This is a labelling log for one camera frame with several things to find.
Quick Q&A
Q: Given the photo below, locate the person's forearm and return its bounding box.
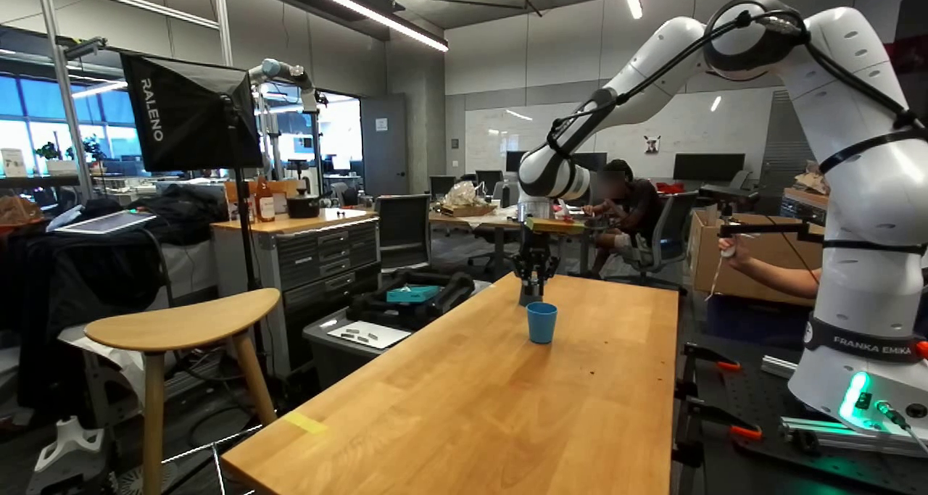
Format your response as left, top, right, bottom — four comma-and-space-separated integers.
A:
739, 252, 824, 300

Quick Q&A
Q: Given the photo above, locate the teal box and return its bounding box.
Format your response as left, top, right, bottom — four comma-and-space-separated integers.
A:
385, 285, 442, 304

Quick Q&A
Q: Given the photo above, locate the person's hand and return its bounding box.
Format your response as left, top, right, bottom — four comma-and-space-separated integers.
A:
718, 236, 756, 270

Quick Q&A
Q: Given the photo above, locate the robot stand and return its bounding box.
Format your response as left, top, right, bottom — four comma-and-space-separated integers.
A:
673, 336, 928, 495

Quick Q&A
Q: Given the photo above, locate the wooden stool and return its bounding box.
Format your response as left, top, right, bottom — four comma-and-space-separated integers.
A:
84, 288, 282, 495

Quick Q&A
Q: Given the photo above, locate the cardboard box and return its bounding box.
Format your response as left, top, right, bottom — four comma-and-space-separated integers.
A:
687, 209, 825, 308

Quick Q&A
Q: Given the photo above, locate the black clamp with orange handle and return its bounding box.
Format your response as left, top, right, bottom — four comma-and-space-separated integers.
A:
681, 341, 743, 374
674, 396, 764, 441

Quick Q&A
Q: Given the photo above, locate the amber bottle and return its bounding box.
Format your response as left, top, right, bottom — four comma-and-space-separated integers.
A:
254, 176, 276, 222

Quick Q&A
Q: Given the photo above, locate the crumpled plastic bag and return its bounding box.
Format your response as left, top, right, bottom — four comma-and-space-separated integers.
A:
441, 180, 499, 217

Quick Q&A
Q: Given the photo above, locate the row of windows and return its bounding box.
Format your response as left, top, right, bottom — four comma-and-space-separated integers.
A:
0, 73, 146, 178

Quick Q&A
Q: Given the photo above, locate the blue bin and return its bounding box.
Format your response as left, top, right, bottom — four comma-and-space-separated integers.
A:
706, 292, 818, 348

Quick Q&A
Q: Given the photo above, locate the silver laptop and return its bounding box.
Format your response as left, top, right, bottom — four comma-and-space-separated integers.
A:
54, 209, 157, 236

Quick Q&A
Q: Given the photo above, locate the black softbox light on stand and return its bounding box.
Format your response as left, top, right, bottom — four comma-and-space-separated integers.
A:
120, 51, 266, 380

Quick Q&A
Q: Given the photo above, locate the row of potted plants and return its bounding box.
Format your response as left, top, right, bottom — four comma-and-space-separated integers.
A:
34, 136, 107, 178

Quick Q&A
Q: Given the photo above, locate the grey tool cabinet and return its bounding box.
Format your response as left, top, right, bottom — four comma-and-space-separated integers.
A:
210, 208, 382, 378

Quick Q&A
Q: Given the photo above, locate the grey storage bin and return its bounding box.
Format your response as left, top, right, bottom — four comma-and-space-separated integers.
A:
302, 280, 494, 391

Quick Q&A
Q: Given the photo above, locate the camera on mount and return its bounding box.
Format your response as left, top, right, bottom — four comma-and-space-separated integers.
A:
698, 186, 826, 246

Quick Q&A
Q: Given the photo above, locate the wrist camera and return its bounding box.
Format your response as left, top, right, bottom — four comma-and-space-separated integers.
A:
525, 217, 587, 236

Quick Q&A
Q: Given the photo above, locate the black monitor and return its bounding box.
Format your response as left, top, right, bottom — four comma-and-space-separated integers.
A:
672, 152, 747, 185
505, 150, 609, 175

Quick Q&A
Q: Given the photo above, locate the aluminium frame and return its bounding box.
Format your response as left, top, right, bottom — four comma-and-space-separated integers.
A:
20, 0, 234, 200

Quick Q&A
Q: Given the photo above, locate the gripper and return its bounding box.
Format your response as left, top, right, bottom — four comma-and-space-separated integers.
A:
512, 231, 561, 297

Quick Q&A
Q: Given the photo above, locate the person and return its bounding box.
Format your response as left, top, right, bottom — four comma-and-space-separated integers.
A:
582, 159, 665, 275

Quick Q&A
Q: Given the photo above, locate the aluminium rail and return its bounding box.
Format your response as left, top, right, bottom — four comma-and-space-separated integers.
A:
779, 417, 928, 458

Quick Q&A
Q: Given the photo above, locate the grey office chair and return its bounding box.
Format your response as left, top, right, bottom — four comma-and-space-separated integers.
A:
622, 191, 698, 293

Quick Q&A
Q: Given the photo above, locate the white paper sheet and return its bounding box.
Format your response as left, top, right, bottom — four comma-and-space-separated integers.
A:
327, 320, 413, 350

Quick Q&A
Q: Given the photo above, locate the wooden table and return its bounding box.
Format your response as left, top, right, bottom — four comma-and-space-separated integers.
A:
428, 209, 626, 280

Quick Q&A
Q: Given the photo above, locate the black mesh office chair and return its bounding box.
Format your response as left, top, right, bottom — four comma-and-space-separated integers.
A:
376, 194, 434, 272

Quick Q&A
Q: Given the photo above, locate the heap of black clothing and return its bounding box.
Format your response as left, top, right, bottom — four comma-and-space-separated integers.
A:
0, 183, 227, 412

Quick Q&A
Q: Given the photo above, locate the grey door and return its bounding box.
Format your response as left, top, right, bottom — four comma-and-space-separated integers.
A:
360, 93, 409, 199

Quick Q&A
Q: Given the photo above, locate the black pot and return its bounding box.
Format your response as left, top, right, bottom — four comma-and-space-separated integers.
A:
286, 189, 322, 219

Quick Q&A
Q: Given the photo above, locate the yellow tape strip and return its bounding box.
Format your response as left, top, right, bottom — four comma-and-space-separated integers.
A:
282, 411, 329, 436

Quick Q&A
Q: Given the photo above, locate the black carrying case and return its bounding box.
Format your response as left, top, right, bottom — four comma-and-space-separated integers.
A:
346, 268, 476, 331

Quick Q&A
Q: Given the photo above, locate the light blue cup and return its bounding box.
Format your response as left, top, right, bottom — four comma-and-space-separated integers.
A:
526, 302, 558, 345

